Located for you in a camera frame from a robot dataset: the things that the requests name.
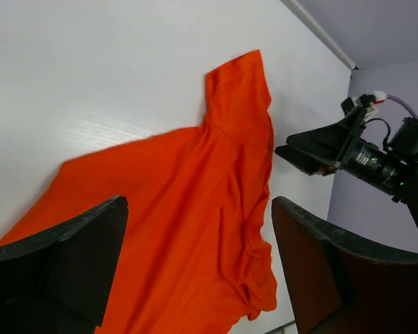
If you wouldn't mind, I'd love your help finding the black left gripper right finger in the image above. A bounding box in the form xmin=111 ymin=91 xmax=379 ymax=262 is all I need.
xmin=272 ymin=196 xmax=418 ymax=333

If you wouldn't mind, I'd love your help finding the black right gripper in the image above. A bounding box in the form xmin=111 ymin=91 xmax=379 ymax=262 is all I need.
xmin=274 ymin=116 xmax=418 ymax=195

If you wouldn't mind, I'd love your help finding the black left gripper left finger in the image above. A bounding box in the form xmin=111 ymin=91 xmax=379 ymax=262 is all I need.
xmin=0 ymin=196 xmax=128 ymax=333

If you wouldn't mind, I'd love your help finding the orange t shirt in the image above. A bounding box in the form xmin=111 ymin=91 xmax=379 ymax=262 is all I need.
xmin=0 ymin=50 xmax=277 ymax=333

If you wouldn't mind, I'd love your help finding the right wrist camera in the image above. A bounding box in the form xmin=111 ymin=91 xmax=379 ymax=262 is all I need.
xmin=340 ymin=90 xmax=387 ymax=121

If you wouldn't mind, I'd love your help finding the aluminium table edge rail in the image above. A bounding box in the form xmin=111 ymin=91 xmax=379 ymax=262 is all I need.
xmin=281 ymin=0 xmax=357 ymax=70

